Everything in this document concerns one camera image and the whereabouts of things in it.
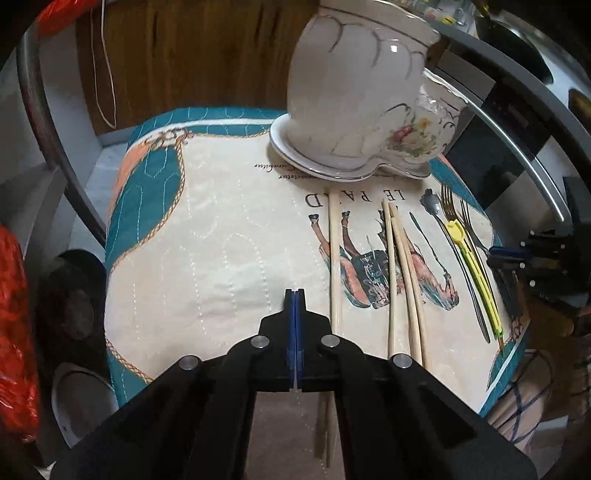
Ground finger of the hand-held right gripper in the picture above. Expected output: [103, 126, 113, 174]
[488, 256, 579, 302]
[488, 230, 577, 259]

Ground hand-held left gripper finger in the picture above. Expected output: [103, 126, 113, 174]
[295, 289, 539, 480]
[51, 289, 296, 480]

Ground white floral ceramic utensil holder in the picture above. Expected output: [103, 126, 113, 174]
[286, 0, 469, 169]

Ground silver metal fork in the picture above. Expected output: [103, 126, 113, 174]
[459, 198, 493, 257]

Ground printed quilted mat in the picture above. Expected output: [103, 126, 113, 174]
[104, 107, 528, 480]

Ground black built-in oven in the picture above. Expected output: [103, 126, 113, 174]
[443, 69, 573, 188]

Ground small flower-shaped metal spoon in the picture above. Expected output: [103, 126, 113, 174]
[419, 190, 444, 222]

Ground person's plaid trouser leg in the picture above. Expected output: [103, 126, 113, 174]
[486, 348, 557, 455]

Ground white ceramic saucer tray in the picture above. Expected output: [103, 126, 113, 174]
[269, 115, 433, 182]

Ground dark slipper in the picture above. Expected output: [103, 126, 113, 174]
[38, 248, 110, 366]

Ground grey slipper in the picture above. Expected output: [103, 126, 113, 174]
[50, 361, 122, 449]

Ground wooden base cabinets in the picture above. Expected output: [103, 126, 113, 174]
[75, 0, 320, 138]

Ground curved metal rail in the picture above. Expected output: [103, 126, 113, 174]
[427, 28, 574, 223]
[17, 36, 108, 251]

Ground thin beige cord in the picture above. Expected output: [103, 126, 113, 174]
[89, 0, 118, 130]

